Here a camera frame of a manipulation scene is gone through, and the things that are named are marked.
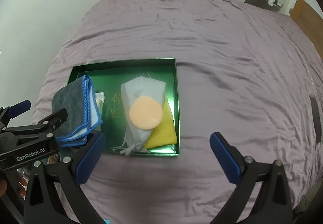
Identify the wooden headboard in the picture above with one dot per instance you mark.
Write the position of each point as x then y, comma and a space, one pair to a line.
307, 16

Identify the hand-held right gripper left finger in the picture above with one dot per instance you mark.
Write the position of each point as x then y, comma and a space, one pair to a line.
90, 158

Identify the dark grey blue-edged cloth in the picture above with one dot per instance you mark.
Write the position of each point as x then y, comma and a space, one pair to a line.
70, 102

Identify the yellow towel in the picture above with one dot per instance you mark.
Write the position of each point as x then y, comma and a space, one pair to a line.
164, 134

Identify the bed with purple sheet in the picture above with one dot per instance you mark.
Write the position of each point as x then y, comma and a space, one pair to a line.
227, 62

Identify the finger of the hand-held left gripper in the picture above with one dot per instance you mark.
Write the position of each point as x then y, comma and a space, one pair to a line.
56, 117
20, 107

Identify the green tray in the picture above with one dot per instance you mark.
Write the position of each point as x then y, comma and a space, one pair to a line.
113, 75

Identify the round orange puff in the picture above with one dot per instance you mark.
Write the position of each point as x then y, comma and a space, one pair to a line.
145, 112

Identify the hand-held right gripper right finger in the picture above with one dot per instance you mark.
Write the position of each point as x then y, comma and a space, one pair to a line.
225, 158

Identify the person's left hand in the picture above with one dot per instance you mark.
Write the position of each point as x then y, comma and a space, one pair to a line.
22, 184

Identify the flat black item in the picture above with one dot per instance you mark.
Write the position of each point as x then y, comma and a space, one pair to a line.
316, 117

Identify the grey sleep mask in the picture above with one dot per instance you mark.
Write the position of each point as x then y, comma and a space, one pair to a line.
149, 87

